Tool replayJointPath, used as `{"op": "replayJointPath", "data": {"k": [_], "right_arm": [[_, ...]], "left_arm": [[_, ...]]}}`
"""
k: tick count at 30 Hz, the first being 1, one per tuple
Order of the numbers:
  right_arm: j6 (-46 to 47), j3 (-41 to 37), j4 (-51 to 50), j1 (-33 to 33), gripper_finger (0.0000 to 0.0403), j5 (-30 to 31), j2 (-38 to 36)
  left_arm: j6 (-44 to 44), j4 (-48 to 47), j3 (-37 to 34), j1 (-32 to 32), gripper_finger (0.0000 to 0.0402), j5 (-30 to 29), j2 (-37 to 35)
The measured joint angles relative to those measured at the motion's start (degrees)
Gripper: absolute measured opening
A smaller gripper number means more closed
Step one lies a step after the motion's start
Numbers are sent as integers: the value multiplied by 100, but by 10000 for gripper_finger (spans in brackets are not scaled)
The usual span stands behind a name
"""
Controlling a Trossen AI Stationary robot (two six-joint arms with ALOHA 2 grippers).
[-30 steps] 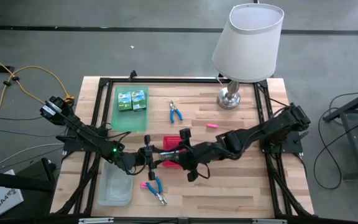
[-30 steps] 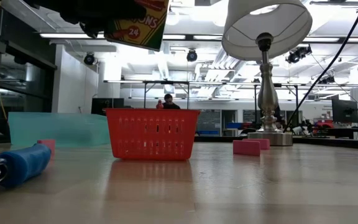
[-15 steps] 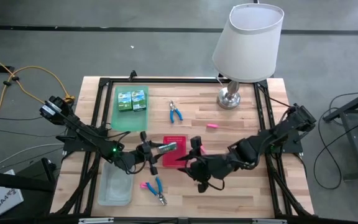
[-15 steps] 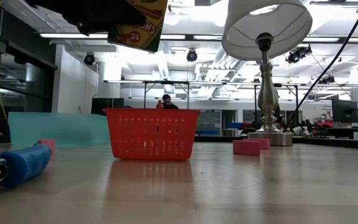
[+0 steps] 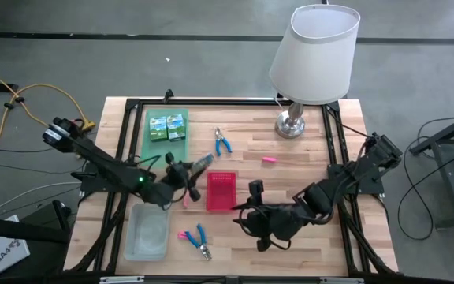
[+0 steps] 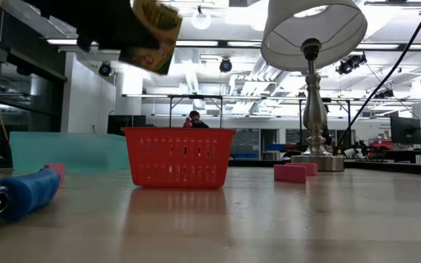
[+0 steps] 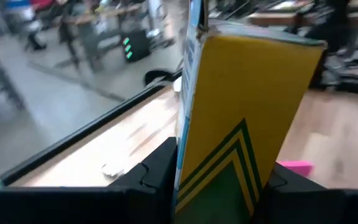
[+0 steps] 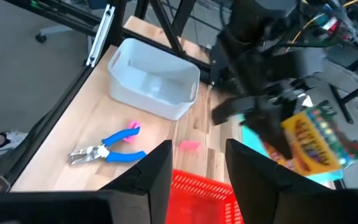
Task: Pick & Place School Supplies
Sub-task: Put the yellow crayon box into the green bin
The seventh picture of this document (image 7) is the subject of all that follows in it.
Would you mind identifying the black box green lights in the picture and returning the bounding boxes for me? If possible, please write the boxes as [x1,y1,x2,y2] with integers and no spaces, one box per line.
[121,29,152,63]

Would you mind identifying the white lamp cord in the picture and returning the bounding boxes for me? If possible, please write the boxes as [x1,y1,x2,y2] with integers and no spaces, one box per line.
[172,77,183,93]

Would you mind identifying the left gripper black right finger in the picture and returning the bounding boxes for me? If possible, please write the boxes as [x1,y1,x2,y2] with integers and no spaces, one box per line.
[253,163,344,224]

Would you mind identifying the black frame clamp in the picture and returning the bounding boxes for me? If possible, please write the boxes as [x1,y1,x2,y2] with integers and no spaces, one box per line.
[144,68,175,86]

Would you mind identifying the pink eraser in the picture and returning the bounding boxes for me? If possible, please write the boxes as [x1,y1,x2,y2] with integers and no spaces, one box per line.
[277,160,315,178]

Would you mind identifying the green yellow crayon box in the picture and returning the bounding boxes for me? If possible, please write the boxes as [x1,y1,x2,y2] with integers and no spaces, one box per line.
[172,0,328,224]

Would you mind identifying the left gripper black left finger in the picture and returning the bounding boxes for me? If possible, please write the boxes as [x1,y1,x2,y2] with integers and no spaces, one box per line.
[109,136,178,224]

